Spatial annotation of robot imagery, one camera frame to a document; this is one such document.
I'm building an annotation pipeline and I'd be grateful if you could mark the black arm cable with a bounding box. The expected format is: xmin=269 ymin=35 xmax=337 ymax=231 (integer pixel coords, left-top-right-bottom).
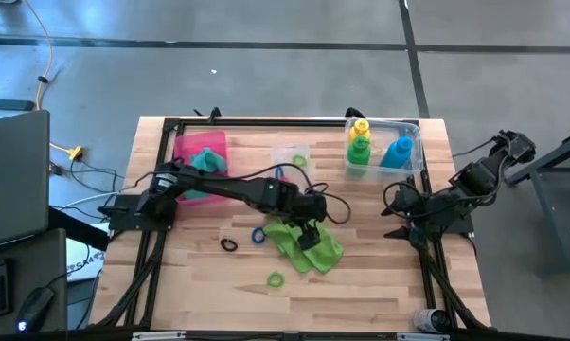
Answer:
xmin=307 ymin=181 xmax=353 ymax=225
xmin=381 ymin=180 xmax=412 ymax=220

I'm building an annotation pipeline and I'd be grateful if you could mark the black computer mouse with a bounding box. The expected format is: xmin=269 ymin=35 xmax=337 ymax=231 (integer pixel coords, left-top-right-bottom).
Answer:
xmin=14 ymin=285 xmax=56 ymax=334

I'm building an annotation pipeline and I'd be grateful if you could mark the pink plastic tray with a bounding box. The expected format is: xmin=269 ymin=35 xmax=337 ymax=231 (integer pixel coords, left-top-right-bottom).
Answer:
xmin=172 ymin=130 xmax=233 ymax=207

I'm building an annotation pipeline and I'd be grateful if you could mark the small clear plastic bin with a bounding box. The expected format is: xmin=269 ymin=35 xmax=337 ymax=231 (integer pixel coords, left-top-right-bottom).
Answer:
xmin=269 ymin=143 xmax=318 ymax=195

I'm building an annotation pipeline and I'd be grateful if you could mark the black metal stand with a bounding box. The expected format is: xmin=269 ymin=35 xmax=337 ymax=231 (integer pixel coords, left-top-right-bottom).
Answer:
xmin=503 ymin=128 xmax=570 ymax=279

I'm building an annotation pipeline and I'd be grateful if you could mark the teal microfibre cloth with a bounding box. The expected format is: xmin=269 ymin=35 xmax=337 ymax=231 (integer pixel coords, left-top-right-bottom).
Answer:
xmin=185 ymin=147 xmax=228 ymax=200

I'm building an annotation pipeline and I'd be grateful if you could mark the black flat bar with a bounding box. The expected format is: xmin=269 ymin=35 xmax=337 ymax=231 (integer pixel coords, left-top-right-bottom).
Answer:
xmin=0 ymin=98 xmax=36 ymax=113

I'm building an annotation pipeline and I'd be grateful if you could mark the black aluminium table frame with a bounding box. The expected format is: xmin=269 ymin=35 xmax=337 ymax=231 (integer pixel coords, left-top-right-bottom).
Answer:
xmin=88 ymin=117 xmax=494 ymax=341

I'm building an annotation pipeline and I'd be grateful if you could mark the yellow cable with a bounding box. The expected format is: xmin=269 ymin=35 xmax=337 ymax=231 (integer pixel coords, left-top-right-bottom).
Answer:
xmin=23 ymin=0 xmax=85 ymax=161

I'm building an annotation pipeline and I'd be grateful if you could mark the white drink can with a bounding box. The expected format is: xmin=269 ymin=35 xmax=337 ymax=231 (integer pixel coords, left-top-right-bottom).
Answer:
xmin=411 ymin=307 xmax=453 ymax=334

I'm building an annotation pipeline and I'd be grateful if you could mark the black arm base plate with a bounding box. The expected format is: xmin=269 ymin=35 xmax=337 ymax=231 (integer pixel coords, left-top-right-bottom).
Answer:
xmin=436 ymin=207 xmax=476 ymax=236
xmin=107 ymin=193 xmax=178 ymax=233

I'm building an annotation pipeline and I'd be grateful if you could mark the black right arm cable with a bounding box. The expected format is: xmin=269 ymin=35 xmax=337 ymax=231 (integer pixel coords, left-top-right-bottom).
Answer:
xmin=381 ymin=180 xmax=412 ymax=220

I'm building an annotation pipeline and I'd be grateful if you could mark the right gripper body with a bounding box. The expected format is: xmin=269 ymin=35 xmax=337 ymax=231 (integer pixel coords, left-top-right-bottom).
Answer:
xmin=402 ymin=188 xmax=450 ymax=239

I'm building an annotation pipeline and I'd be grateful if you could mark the grey computer monitor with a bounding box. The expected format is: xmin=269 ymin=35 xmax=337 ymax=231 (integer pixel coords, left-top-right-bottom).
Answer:
xmin=0 ymin=109 xmax=51 ymax=251

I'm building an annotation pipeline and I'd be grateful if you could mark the large clear plastic bin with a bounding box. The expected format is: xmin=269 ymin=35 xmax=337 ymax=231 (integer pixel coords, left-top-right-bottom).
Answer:
xmin=344 ymin=117 xmax=425 ymax=177

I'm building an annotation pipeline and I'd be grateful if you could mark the silver aluminium bracket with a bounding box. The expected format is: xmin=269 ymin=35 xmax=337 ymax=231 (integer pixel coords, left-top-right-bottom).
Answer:
xmin=397 ymin=332 xmax=451 ymax=341
xmin=132 ymin=331 xmax=187 ymax=341

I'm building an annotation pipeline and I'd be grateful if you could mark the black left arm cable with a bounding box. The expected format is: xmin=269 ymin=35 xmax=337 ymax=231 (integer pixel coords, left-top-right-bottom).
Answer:
xmin=307 ymin=181 xmax=353 ymax=225

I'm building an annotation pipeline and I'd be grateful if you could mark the blue sports bottle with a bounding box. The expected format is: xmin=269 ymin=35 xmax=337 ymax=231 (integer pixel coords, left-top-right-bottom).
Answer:
xmin=379 ymin=135 xmax=415 ymax=171

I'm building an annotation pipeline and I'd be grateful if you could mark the white printed sheet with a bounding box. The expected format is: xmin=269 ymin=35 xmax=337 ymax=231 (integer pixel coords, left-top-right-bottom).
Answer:
xmin=65 ymin=235 xmax=108 ymax=284

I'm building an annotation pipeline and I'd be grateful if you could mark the green microfibre cloth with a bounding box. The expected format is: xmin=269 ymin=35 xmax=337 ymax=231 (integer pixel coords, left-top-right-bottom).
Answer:
xmin=264 ymin=218 xmax=346 ymax=275

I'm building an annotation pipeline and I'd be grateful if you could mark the yellow sports bottle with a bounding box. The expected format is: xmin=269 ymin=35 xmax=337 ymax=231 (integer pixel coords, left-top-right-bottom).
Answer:
xmin=347 ymin=117 xmax=373 ymax=146

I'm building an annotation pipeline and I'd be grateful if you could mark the green sports bottle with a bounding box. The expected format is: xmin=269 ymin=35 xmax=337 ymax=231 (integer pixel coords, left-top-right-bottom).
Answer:
xmin=346 ymin=135 xmax=373 ymax=179

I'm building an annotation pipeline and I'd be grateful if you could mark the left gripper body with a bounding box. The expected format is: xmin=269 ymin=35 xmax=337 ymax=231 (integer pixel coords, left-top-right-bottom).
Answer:
xmin=288 ymin=190 xmax=330 ymax=226

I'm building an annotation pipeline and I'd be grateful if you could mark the dark grey desk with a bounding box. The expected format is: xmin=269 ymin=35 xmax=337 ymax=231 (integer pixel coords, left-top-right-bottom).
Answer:
xmin=0 ymin=227 xmax=70 ymax=336

